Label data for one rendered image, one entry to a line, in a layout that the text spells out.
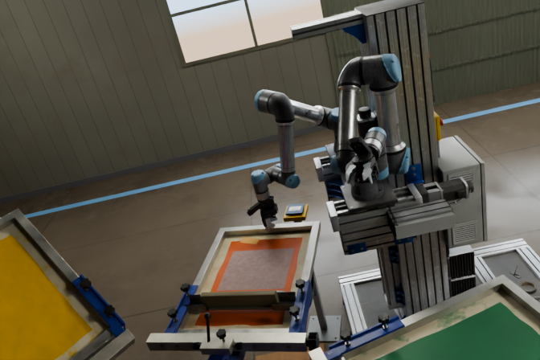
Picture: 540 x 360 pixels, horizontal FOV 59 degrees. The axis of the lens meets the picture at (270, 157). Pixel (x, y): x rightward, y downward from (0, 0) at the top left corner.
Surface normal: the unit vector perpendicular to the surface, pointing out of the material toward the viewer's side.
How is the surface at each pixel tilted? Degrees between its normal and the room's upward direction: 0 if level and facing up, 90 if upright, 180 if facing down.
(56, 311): 32
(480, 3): 90
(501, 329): 0
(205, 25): 90
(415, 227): 90
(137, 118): 90
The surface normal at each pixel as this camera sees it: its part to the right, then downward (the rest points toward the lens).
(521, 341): -0.22, -0.88
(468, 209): 0.04, 0.43
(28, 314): 0.19, -0.67
